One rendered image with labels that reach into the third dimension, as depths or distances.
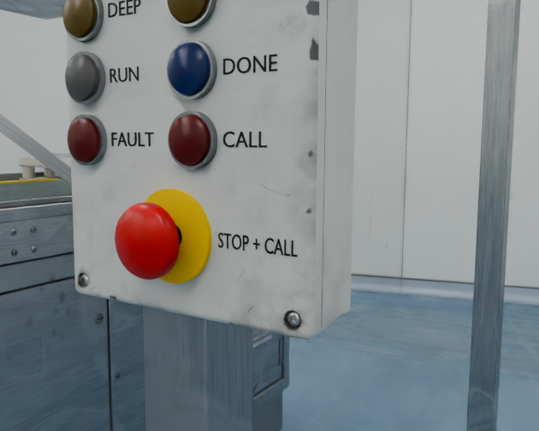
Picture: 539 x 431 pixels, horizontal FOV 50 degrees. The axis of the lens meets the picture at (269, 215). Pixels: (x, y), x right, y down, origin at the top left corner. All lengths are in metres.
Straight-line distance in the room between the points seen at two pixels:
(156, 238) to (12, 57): 5.03
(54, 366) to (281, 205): 1.06
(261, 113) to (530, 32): 3.78
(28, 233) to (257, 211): 0.88
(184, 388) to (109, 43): 0.24
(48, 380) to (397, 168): 3.07
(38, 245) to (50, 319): 0.18
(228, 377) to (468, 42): 3.69
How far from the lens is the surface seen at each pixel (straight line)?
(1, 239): 1.11
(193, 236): 0.31
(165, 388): 0.44
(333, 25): 0.29
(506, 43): 1.44
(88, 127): 0.36
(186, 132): 0.30
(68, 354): 1.32
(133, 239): 0.30
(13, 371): 1.24
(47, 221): 1.17
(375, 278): 4.09
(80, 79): 0.36
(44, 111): 5.08
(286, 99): 0.28
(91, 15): 0.36
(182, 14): 0.31
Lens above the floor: 1.00
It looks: 7 degrees down
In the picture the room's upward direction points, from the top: straight up
